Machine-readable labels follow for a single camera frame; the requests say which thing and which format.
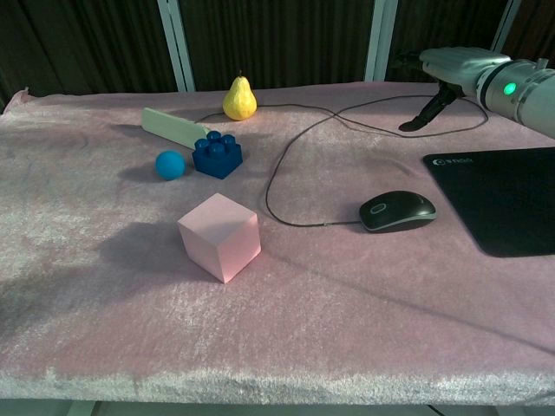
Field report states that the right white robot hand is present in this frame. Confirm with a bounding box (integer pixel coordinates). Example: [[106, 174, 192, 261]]
[[398, 47, 512, 132]]

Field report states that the black wired computer mouse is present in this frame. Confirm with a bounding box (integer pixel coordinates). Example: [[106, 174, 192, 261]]
[[358, 190, 438, 234]]

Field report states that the thin black mouse cable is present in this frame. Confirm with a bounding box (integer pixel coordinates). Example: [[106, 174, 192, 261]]
[[193, 94, 489, 228]]

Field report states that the black mouse pad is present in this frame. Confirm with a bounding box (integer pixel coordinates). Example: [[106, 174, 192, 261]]
[[422, 146, 555, 258]]

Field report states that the yellow pear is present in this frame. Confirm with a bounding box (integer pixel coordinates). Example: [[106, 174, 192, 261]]
[[222, 70, 258, 121]]

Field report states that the blue studded building brick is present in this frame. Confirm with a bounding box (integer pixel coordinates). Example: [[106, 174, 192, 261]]
[[192, 130, 244, 180]]

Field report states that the pink plush table cloth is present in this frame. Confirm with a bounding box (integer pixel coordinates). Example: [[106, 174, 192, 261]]
[[0, 78, 555, 406]]

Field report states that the pink cube block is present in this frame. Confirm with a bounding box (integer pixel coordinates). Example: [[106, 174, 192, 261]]
[[177, 192, 262, 284]]

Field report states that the pale green flat block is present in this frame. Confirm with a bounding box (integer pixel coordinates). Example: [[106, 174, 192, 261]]
[[140, 107, 210, 151]]

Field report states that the blue ball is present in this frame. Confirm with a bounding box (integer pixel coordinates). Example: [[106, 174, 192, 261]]
[[155, 150, 187, 180]]

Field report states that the white window frame post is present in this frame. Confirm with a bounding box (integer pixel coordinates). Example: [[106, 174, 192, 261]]
[[490, 0, 523, 53], [156, 0, 196, 93], [363, 0, 399, 82]]

